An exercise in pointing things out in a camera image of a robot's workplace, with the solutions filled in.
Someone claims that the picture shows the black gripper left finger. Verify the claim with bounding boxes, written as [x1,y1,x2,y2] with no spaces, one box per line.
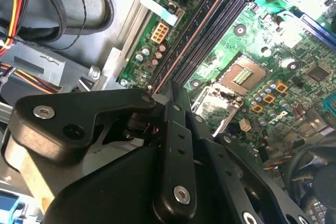
[9,80,198,220]

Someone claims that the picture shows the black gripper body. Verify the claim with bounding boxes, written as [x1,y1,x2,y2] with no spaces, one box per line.
[44,144,238,224]

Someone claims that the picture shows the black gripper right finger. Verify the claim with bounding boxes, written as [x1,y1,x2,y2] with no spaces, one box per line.
[185,95,312,224]

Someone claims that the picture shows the RAM stick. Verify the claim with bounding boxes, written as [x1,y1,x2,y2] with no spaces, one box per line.
[151,0,232,95]

